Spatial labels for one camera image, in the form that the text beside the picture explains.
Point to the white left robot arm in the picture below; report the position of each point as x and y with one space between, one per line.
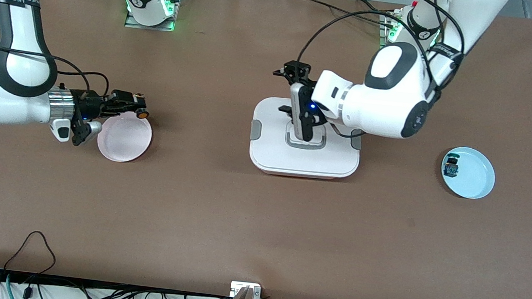
387 107

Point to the light blue round plate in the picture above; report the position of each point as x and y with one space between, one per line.
476 174

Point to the small white mounting block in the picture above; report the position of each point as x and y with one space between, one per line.
235 287

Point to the green push-button switch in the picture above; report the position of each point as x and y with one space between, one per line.
450 168

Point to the orange push-button switch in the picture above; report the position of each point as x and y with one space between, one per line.
142 114

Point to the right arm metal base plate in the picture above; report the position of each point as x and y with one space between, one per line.
134 24

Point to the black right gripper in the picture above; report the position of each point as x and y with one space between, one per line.
89 105

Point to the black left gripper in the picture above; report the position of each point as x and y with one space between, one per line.
323 119

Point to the white lidded lunch box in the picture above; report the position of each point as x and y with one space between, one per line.
270 155

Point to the pink round plate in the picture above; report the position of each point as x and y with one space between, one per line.
125 143

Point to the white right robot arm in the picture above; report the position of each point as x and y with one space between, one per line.
7 95

